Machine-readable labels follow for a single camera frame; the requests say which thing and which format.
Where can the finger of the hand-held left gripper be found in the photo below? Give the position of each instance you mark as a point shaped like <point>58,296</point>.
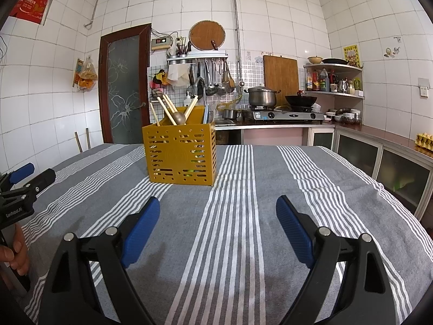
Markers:
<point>22,171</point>
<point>44,178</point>

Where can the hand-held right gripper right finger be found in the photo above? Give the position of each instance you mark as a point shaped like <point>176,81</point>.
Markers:
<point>294,233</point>

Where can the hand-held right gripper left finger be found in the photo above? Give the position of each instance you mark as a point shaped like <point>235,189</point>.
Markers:
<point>140,233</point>

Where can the yellow perforated utensil holder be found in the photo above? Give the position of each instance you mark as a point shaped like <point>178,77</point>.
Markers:
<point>176,129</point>

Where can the wooden chopstick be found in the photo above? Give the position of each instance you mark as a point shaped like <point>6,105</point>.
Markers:
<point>169,103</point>
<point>154,114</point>
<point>165,110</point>
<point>190,107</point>
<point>194,103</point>

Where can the dark metal spoon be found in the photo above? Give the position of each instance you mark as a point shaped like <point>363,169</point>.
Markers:
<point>179,117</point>

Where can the row of hanging kitchen utensils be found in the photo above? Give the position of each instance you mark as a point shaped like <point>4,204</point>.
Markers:
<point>211,78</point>

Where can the person's left hand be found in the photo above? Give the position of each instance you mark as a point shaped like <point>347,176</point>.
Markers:
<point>21,257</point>

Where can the wooden stick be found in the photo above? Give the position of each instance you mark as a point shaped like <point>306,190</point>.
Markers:
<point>88,138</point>
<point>78,142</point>

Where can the grey striped tablecloth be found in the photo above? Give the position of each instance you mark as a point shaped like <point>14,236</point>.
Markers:
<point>236,226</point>

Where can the hanging plastic bag orange contents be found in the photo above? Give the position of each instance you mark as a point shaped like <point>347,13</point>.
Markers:
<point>88,76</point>

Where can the kitchen counter cabinet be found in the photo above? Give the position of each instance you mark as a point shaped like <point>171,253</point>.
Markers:
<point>372,152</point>

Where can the small wooden hanging board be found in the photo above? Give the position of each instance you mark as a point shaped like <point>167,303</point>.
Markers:
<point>77,71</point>

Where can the steel gas stove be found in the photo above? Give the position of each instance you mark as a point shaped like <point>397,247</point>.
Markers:
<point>287,115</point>

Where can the dark wooden frosted glass door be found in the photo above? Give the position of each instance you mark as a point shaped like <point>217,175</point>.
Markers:
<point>125,84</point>

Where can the cluster of bowls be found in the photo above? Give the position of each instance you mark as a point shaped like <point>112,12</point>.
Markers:
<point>345,115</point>

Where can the steel sink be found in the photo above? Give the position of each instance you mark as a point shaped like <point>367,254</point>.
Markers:
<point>225,122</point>

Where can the black wok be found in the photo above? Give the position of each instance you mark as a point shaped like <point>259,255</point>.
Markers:
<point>301,100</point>

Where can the small steel pot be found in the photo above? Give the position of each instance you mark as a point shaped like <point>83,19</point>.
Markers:
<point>230,114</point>

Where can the large steel pot with lid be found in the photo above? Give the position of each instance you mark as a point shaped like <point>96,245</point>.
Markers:
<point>262,97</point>

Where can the white soap bottle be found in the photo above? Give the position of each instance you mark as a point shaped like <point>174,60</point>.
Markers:
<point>187,101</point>

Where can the white corner shelf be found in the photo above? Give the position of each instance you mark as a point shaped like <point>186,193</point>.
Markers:
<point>338,94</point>

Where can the yellow red hanging scrubbers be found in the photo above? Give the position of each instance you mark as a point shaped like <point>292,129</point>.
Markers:
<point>159,78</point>

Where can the row of condiment bottles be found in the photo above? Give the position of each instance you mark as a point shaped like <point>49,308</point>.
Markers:
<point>319,81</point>

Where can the steel kettle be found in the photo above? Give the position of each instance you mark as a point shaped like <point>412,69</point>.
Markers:
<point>342,86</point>

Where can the rectangular wooden cutting board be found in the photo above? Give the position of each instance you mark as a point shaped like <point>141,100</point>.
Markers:
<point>280,74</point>

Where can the yellow egg tray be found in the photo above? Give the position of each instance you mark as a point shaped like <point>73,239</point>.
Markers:
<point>424,140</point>

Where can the metal faucet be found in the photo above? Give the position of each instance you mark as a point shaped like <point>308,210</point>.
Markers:
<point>200,84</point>

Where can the white hanging cloth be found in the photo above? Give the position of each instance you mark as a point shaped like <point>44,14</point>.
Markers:
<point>177,74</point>

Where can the beige bowl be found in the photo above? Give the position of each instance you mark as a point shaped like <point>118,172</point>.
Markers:
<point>314,60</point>

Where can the black pan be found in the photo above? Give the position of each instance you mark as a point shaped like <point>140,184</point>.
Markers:
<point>335,61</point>

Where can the round wooden board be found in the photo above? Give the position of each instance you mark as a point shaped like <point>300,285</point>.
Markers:
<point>207,35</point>

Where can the vertical metal pipe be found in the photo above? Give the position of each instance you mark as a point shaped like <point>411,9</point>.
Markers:
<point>236,23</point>

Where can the red paper wall hanging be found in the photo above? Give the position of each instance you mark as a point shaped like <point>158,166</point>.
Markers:
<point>32,3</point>

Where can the white wall pipe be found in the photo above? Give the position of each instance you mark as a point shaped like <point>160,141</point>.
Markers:
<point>92,10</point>

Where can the wall electric control box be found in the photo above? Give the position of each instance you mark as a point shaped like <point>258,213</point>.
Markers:
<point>161,43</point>

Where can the metal wall rack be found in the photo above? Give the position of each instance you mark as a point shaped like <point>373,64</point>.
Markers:
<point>197,58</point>

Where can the yellow wall sticker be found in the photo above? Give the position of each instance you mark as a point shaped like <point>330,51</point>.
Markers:
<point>351,56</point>

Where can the wall hooks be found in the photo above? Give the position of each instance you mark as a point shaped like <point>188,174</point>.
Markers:
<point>392,51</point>

